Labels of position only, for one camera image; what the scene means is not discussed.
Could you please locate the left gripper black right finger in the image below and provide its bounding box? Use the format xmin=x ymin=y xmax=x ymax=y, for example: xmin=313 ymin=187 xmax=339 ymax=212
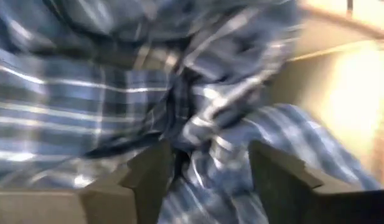
xmin=249 ymin=139 xmax=384 ymax=224

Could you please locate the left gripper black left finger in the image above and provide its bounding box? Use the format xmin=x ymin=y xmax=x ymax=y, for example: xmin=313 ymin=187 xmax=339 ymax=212
xmin=0 ymin=140 xmax=173 ymax=224

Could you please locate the blue plaid shirt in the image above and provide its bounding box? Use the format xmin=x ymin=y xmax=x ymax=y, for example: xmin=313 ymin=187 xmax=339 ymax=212
xmin=0 ymin=0 xmax=381 ymax=224

